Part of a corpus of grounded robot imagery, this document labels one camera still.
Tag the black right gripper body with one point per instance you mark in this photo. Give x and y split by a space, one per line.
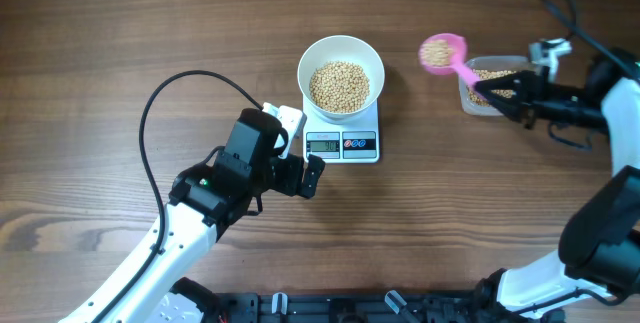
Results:
550 101

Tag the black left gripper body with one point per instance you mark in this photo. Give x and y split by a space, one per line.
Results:
288 175

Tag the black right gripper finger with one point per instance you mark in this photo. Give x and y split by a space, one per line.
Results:
516 82
513 107

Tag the pink plastic scoop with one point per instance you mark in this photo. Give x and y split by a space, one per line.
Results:
457 66

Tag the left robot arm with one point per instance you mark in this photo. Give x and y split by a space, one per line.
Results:
204 201

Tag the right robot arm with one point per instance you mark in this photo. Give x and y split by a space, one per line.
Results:
598 252

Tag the white digital kitchen scale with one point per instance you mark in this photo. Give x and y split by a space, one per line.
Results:
354 140

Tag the soybeans in bowl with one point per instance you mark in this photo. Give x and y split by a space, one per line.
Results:
339 87

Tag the white bowl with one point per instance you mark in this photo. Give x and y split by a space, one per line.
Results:
342 48

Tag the soybeans in scoop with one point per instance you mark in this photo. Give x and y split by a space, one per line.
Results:
436 53

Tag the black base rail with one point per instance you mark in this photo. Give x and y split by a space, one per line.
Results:
283 308

